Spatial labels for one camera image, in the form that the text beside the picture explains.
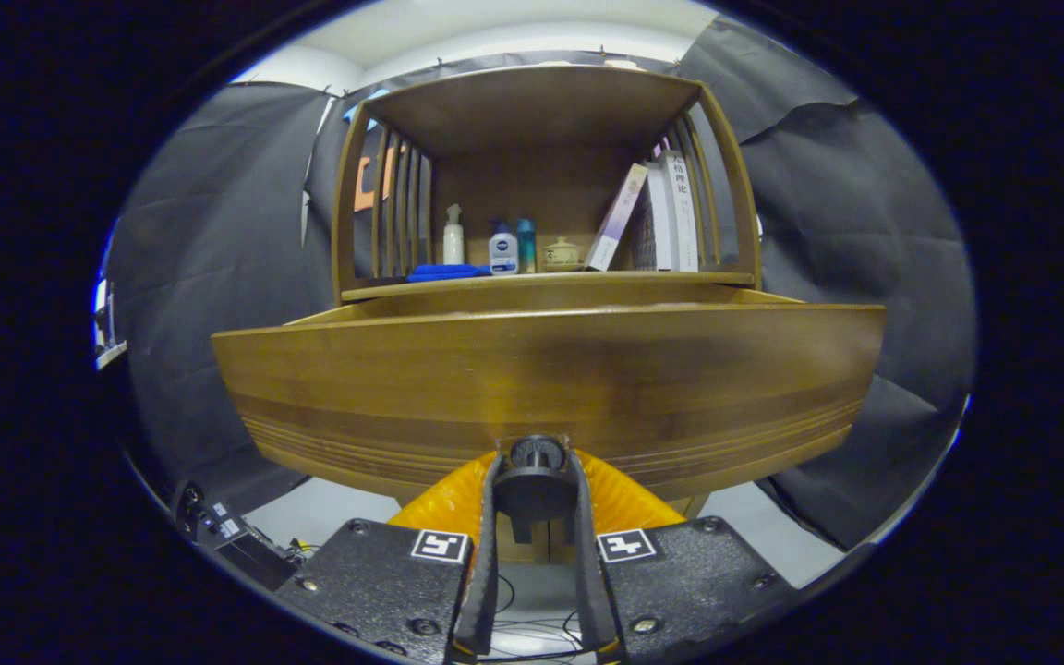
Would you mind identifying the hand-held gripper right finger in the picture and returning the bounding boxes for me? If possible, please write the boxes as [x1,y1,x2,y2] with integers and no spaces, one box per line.
[571,450,801,661]

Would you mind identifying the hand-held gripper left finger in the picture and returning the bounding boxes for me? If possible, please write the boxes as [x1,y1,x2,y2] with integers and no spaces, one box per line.
[275,450,503,664]

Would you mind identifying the black drawer knob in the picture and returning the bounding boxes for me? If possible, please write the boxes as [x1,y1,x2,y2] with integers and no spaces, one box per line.
[493,434,579,544]

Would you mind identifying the wooden countertop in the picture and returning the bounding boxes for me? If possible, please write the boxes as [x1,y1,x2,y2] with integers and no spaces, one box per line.
[343,270,756,301]

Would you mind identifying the wooden cabinet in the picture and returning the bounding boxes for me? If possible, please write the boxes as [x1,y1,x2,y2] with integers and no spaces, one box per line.
[333,63,764,564]

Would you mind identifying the black power box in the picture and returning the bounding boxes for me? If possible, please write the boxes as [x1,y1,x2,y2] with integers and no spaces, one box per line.
[172,480,297,592]

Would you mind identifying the blue folded cloth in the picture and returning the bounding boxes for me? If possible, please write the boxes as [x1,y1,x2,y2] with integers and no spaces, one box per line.
[405,263,491,283]

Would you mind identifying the white bottle with blue cap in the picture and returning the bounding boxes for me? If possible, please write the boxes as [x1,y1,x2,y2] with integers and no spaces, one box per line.
[489,220,519,276]

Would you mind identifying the beige lidded tea cup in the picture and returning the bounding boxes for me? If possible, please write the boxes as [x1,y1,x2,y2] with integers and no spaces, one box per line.
[542,237,584,272]

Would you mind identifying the white pump bottle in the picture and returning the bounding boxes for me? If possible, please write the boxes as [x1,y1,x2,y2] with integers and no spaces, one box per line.
[442,203,466,266]

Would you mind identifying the purple and white book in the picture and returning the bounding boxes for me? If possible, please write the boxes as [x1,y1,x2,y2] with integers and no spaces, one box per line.
[585,163,649,272]

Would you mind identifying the white equipment behind cloth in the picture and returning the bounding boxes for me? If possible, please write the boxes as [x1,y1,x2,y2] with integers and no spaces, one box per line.
[93,277,128,370]

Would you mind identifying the floor cables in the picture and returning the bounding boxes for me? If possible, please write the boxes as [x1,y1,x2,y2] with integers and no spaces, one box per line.
[486,573,588,661]

